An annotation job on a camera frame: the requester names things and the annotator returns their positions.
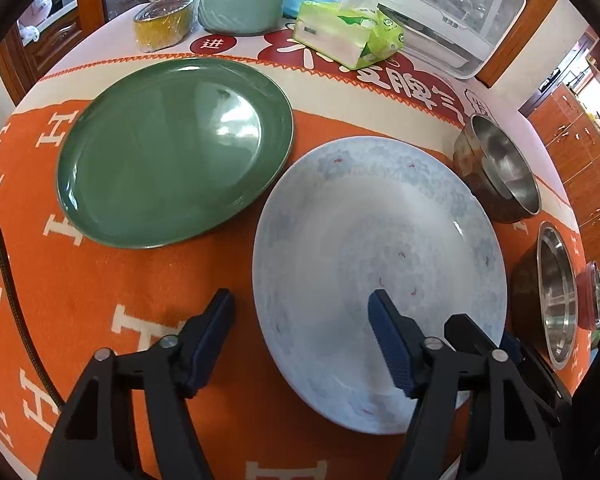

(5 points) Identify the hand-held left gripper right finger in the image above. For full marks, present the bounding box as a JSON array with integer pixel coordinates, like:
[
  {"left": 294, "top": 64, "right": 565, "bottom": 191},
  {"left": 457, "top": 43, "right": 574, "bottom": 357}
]
[{"left": 367, "top": 288, "right": 563, "bottom": 480}]

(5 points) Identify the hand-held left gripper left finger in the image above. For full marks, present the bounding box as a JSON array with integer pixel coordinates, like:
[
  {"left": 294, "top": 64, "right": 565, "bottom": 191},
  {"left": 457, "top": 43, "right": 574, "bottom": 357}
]
[{"left": 37, "top": 287, "right": 237, "bottom": 480}]

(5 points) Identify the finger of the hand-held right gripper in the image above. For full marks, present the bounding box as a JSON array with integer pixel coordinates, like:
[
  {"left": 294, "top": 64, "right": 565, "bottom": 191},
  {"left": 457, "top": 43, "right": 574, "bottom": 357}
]
[{"left": 444, "top": 313, "right": 573, "bottom": 428}]

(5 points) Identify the large steel bowl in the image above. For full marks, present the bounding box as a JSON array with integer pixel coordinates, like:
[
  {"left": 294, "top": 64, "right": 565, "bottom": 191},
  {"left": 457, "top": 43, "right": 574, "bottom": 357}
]
[{"left": 511, "top": 220, "right": 579, "bottom": 372}]

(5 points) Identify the red-sided steel bowl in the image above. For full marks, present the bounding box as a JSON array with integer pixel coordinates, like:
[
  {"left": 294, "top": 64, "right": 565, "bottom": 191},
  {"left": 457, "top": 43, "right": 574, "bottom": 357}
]
[{"left": 574, "top": 260, "right": 600, "bottom": 332}]

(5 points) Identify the white floral plate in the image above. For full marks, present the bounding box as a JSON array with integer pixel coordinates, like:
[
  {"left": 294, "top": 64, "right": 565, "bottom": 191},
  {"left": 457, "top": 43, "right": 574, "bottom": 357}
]
[{"left": 252, "top": 136, "right": 509, "bottom": 436}]

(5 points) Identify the green plate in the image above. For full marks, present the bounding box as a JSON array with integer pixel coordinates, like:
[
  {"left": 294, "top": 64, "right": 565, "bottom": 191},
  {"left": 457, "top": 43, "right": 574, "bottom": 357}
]
[{"left": 56, "top": 57, "right": 295, "bottom": 250}]

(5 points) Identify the small steel bowl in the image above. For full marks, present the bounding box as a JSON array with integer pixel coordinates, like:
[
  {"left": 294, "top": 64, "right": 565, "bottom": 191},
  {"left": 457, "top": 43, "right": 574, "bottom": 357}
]
[{"left": 452, "top": 114, "right": 542, "bottom": 224}]

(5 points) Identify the orange patterned blanket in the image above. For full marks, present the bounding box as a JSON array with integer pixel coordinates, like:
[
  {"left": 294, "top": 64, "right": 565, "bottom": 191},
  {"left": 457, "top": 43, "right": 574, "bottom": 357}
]
[{"left": 0, "top": 52, "right": 581, "bottom": 480}]

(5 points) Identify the wooden drawer cabinet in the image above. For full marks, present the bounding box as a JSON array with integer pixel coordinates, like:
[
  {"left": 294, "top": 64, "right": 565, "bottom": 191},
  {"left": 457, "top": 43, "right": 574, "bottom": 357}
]
[{"left": 525, "top": 30, "right": 600, "bottom": 261}]

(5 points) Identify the white storage box clear lid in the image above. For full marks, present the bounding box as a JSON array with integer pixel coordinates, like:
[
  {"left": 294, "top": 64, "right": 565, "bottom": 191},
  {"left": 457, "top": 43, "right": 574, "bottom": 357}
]
[{"left": 365, "top": 0, "right": 527, "bottom": 81}]

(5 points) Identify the white red-printed tablecloth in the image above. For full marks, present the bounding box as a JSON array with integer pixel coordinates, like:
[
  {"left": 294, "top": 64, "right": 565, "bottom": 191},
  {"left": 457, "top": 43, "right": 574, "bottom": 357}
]
[{"left": 55, "top": 10, "right": 576, "bottom": 211}]

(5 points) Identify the glass container with yellow contents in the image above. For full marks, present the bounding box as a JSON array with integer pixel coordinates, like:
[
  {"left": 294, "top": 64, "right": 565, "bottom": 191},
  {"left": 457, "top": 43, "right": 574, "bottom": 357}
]
[{"left": 132, "top": 0, "right": 202, "bottom": 53}]

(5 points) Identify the green tissue pack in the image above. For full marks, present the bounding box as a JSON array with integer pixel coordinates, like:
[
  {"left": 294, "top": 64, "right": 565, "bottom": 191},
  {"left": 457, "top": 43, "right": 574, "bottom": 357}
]
[{"left": 292, "top": 0, "right": 406, "bottom": 71}]

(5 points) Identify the blue tray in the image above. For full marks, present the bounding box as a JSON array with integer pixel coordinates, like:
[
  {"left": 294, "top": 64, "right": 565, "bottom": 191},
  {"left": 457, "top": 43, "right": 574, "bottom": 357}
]
[{"left": 282, "top": 0, "right": 331, "bottom": 18}]

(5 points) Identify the black cable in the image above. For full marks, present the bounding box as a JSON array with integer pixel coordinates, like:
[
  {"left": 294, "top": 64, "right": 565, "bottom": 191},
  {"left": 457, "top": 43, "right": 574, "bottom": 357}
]
[{"left": 0, "top": 195, "right": 66, "bottom": 413}]

